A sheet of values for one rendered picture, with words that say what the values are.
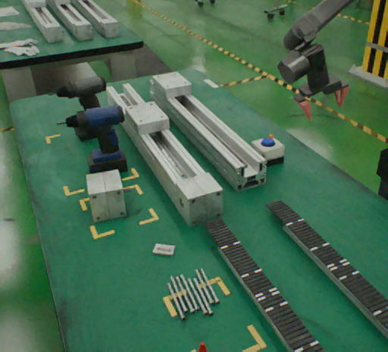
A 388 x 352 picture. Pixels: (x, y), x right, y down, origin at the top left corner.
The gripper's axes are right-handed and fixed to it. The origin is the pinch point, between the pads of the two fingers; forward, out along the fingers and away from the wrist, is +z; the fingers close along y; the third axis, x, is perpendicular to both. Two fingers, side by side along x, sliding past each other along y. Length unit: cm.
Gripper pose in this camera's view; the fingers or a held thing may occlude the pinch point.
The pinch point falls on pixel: (324, 111)
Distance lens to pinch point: 133.1
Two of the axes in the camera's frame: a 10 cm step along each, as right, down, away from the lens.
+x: -2.3, -4.7, 8.5
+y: 9.2, -4.0, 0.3
